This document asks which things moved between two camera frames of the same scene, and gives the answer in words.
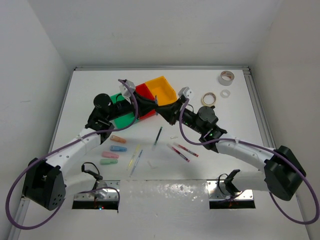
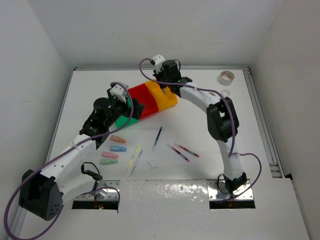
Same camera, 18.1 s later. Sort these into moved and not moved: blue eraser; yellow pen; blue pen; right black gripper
Moved: right black gripper
Not moved: blue pen; blue eraser; yellow pen
